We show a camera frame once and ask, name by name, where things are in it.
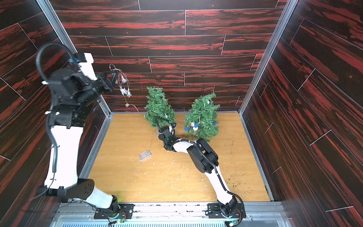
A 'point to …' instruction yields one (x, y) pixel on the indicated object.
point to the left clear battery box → (144, 155)
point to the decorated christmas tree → (202, 120)
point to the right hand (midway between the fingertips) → (166, 132)
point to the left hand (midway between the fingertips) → (117, 72)
